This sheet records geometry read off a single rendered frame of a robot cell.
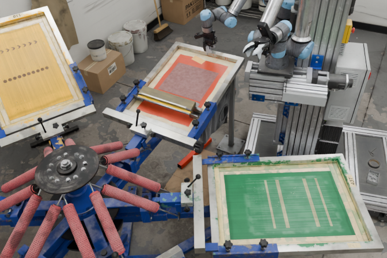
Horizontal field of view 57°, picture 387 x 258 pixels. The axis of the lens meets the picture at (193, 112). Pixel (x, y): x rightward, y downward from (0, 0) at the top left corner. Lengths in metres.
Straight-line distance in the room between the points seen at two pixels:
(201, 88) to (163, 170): 1.15
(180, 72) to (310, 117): 1.04
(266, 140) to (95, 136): 1.75
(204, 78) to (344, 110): 1.01
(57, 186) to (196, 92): 1.17
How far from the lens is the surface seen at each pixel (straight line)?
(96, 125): 3.98
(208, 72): 2.59
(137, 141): 2.17
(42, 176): 1.80
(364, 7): 5.63
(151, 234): 3.01
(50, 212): 1.74
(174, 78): 2.60
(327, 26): 2.41
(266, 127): 3.45
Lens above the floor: 2.57
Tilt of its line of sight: 41 degrees down
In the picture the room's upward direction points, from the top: 4 degrees counter-clockwise
